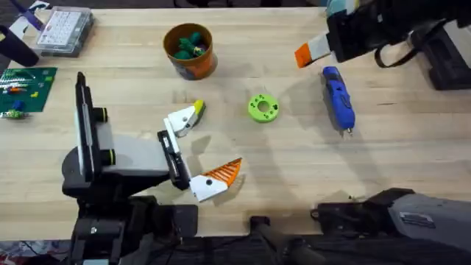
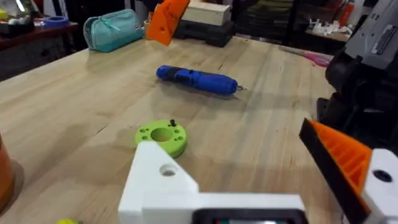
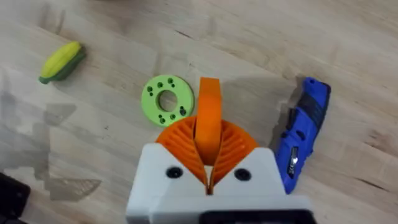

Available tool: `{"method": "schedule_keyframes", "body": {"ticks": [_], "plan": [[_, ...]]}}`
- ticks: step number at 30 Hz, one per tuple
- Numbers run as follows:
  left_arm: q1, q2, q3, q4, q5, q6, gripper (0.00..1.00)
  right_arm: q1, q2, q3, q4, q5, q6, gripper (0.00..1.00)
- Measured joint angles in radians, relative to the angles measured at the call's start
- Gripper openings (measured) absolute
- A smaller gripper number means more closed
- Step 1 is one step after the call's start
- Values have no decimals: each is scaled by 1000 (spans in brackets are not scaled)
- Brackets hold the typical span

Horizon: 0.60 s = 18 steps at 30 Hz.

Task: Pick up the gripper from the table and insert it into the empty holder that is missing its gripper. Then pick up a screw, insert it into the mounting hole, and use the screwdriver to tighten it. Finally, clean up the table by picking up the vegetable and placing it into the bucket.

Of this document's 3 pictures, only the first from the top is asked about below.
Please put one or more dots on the green disc with holes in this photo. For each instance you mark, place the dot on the green disc with holes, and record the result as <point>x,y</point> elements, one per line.
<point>255,114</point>

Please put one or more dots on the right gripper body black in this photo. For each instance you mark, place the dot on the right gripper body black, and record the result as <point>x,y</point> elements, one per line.
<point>353,35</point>

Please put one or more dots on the left gripper body grey black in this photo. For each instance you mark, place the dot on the left gripper body grey black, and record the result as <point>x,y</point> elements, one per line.
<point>140,158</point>

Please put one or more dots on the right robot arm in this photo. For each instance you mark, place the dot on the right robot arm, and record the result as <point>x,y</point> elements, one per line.
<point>423,221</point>

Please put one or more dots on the black rail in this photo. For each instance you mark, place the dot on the black rail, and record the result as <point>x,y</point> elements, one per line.
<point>228,250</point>

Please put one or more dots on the clear plastic parts box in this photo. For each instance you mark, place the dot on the clear plastic parts box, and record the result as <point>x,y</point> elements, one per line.
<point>64,29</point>

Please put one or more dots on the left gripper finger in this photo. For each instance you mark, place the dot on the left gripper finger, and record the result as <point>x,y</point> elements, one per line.
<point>182,119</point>
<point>211,182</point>

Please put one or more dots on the blue electric screwdriver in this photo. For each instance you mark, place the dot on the blue electric screwdriver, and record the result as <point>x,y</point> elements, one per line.
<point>340,97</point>

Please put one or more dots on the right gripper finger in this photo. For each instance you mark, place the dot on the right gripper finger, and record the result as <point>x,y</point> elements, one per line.
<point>312,49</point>
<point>342,5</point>

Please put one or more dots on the green board with blocks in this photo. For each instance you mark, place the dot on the green board with blocks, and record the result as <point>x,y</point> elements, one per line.
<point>25,88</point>

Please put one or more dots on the black upright left wrist plate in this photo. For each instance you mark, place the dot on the black upright left wrist plate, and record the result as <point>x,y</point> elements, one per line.
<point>85,125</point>

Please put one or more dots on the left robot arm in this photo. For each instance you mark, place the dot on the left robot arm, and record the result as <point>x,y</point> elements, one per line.
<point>99,232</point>

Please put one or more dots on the orange tub with toys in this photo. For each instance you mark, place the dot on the orange tub with toys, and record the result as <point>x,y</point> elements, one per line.
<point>191,60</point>

